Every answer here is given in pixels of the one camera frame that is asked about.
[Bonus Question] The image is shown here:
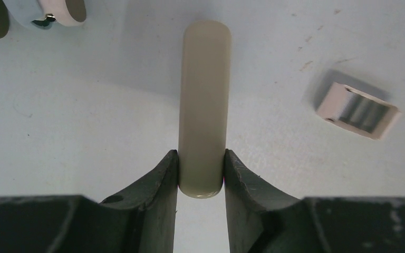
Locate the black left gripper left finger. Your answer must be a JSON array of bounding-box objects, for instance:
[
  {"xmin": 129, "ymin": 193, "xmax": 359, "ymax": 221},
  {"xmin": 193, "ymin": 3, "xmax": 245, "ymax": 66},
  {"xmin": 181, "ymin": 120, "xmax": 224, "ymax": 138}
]
[{"xmin": 0, "ymin": 150, "xmax": 178, "ymax": 252}]

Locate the open staple box tray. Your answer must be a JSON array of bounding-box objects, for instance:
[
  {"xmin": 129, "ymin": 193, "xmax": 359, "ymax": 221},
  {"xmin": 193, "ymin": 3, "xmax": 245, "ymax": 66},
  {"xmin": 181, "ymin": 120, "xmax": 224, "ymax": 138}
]
[{"xmin": 316, "ymin": 82, "xmax": 401, "ymax": 140}]

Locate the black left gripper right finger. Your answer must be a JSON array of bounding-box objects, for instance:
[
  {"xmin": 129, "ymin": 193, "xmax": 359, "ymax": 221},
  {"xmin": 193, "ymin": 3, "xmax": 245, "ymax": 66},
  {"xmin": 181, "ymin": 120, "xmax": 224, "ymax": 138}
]
[{"xmin": 224, "ymin": 150, "xmax": 405, "ymax": 252}]

